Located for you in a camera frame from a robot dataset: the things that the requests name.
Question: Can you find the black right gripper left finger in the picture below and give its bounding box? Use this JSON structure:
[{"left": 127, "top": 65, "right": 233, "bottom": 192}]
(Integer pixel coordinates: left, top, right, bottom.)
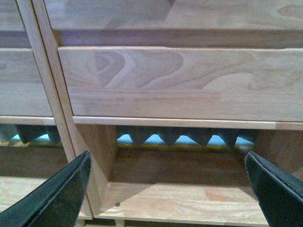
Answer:
[{"left": 0, "top": 151, "right": 91, "bottom": 227}]

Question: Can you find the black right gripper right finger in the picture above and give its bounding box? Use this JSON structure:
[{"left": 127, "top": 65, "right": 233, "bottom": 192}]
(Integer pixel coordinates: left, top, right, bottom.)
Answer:
[{"left": 245, "top": 151, "right": 303, "bottom": 227}]

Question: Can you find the left wooden shelf unit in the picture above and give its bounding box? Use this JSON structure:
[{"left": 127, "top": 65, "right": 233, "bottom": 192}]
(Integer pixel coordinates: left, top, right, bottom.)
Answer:
[{"left": 0, "top": 0, "right": 75, "bottom": 210}]

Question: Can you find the wooden shelf unit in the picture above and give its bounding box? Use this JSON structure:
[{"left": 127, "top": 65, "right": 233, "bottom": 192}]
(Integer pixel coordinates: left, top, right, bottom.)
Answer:
[
  {"left": 0, "top": 0, "right": 75, "bottom": 210},
  {"left": 30, "top": 0, "right": 303, "bottom": 227}
]

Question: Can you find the right wooden shelf unit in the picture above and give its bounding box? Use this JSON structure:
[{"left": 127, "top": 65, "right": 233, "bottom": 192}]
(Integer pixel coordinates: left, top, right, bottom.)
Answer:
[{"left": 30, "top": 0, "right": 303, "bottom": 227}]

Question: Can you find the dark foam acoustic panel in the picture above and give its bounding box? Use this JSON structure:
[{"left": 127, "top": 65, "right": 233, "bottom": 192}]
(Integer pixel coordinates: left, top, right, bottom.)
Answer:
[{"left": 0, "top": 124, "right": 258, "bottom": 148}]

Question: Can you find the wooden drawer front left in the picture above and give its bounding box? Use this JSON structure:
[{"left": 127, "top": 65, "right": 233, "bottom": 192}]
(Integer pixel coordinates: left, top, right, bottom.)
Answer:
[{"left": 0, "top": 48, "right": 53, "bottom": 117}]

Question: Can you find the wooden drawer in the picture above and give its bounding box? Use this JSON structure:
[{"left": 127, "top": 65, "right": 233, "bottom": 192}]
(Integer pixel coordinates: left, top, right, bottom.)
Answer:
[
  {"left": 58, "top": 46, "right": 303, "bottom": 122},
  {"left": 0, "top": 48, "right": 53, "bottom": 117}
]

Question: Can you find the wooden drawer front right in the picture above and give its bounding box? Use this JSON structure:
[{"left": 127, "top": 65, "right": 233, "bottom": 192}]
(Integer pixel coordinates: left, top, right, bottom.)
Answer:
[{"left": 58, "top": 46, "right": 303, "bottom": 122}]

